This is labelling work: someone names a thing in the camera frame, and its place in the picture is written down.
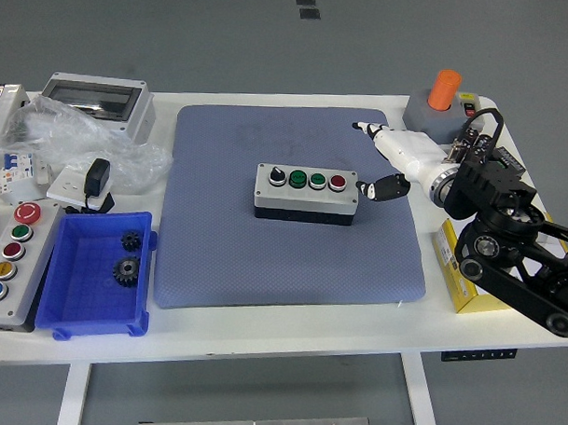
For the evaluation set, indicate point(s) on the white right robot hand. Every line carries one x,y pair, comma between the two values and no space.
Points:
410,149

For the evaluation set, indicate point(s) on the grey four-button control box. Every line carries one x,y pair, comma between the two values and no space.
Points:
303,199

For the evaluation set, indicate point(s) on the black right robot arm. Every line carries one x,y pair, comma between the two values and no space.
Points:
499,201

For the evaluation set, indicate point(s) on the grey five-button control box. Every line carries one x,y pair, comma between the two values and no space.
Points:
11,277

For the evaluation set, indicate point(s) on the orange cylinder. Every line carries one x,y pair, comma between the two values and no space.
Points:
444,90

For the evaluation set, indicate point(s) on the black power module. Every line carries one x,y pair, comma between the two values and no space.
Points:
512,160

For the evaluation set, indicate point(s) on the white yellow cardboard box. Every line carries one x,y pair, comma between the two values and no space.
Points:
450,260

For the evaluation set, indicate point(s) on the dark floor cover plate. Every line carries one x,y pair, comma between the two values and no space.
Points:
305,0
309,14

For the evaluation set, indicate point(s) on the black table control panel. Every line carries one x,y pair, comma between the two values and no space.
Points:
477,355

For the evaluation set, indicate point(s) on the blue-grey padded mat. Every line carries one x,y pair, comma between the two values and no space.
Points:
226,266

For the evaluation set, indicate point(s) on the white table leg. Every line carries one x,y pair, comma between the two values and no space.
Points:
420,394
72,396

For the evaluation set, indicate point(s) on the small black bevel gear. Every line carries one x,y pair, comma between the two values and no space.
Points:
130,240

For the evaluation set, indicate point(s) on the large black bevel gear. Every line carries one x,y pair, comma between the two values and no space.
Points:
125,272

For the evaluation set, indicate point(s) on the black power adapter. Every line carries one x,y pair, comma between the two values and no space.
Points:
97,175

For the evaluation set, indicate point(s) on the clear plastic bag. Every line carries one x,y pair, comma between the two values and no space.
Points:
90,140

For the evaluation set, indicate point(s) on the blue plastic bin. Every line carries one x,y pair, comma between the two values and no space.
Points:
89,299

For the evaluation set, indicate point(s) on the white blue circuit breaker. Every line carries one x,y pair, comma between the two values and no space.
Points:
12,170

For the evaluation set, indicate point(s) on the grey switch base block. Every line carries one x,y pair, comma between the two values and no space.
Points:
420,115

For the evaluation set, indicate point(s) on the grey enclosure with clear lid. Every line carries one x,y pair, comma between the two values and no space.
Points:
96,99

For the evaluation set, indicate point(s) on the white wall socket plate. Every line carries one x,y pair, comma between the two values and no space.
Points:
63,186

